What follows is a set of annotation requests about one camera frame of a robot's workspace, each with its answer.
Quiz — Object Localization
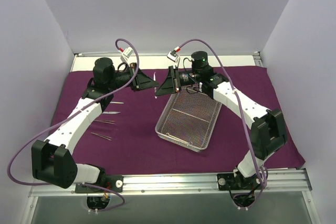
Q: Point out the silver surgical scissors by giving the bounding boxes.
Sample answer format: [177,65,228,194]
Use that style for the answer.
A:
[102,111,121,114]

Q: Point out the metal mesh instrument tray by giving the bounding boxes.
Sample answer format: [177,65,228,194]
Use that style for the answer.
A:
[155,87,222,153]

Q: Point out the silver tweezers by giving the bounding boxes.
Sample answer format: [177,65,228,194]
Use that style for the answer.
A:
[90,132,112,141]
[94,120,115,124]

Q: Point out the purple cloth wrap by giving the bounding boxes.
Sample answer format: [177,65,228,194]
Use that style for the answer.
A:
[52,66,305,175]

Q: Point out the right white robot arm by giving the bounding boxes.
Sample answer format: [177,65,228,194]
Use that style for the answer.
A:
[155,66,287,189]

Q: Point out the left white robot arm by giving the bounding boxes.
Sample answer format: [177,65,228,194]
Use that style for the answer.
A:
[31,63,159,192]

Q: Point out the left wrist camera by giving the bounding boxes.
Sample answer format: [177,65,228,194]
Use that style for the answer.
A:
[93,57,115,84]

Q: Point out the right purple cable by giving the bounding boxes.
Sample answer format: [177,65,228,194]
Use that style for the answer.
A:
[174,39,269,206]

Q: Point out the aluminium right side rail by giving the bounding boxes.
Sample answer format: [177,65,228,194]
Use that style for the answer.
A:
[253,51,264,67]

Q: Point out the aluminium rail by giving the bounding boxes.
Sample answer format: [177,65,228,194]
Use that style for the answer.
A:
[253,51,264,67]
[29,169,312,197]

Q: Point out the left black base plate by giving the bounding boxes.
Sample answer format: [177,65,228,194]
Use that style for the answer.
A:
[75,175,123,194]

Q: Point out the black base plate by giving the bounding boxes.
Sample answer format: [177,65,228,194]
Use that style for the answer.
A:
[75,175,123,194]
[216,173,261,191]

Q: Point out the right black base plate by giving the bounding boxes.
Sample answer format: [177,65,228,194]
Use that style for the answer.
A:
[216,173,261,191]

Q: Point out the aluminium front rail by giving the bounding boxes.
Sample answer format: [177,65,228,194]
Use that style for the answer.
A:
[29,169,312,197]

